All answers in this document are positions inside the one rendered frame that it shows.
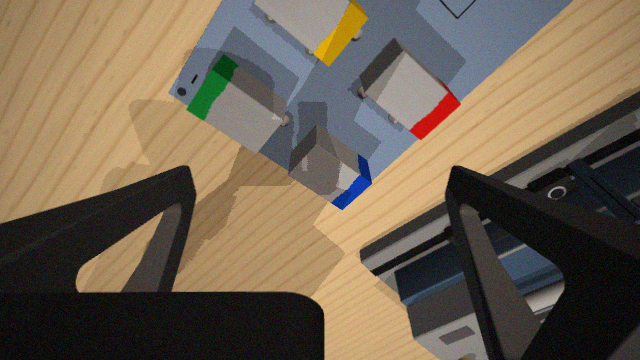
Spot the grey metal block with yellow end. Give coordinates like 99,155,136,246
254,0,368,66

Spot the grey block with green end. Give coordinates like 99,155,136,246
187,55,287,154

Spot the grey block with blue end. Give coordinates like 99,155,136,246
288,124,372,210

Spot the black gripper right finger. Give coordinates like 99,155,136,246
445,166,640,360

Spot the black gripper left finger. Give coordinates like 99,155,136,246
0,165,196,293

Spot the grey block with red end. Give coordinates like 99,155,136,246
360,37,461,140

